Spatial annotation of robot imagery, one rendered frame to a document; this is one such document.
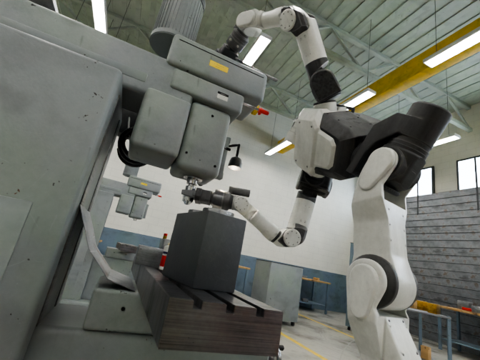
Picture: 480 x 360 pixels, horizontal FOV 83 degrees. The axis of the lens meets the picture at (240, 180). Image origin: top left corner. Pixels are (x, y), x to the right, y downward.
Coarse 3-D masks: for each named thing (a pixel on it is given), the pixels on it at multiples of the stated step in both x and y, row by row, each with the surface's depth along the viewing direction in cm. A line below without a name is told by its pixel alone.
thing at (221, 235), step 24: (192, 216) 75; (216, 216) 69; (192, 240) 70; (216, 240) 68; (240, 240) 72; (168, 264) 79; (192, 264) 66; (216, 264) 67; (192, 288) 63; (216, 288) 66
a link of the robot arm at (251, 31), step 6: (234, 30) 126; (240, 30) 126; (246, 30) 124; (252, 30) 126; (258, 30) 127; (234, 36) 127; (240, 36) 126; (246, 36) 127; (252, 36) 129; (240, 42) 127; (246, 42) 129
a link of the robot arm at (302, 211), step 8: (296, 200) 124; (304, 200) 122; (296, 208) 122; (304, 208) 121; (312, 208) 122; (296, 216) 120; (304, 216) 120; (288, 224) 123; (296, 224) 118; (304, 224) 119; (288, 232) 115; (296, 232) 116; (304, 232) 117; (288, 240) 114; (296, 240) 115
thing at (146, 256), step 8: (168, 240) 106; (144, 248) 102; (152, 248) 103; (160, 248) 111; (136, 256) 101; (144, 256) 102; (152, 256) 103; (160, 256) 104; (144, 264) 101; (152, 264) 102
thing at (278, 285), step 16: (352, 256) 638; (256, 272) 556; (272, 272) 520; (288, 272) 537; (256, 288) 540; (272, 288) 515; (288, 288) 531; (272, 304) 509; (288, 304) 525; (288, 320) 519
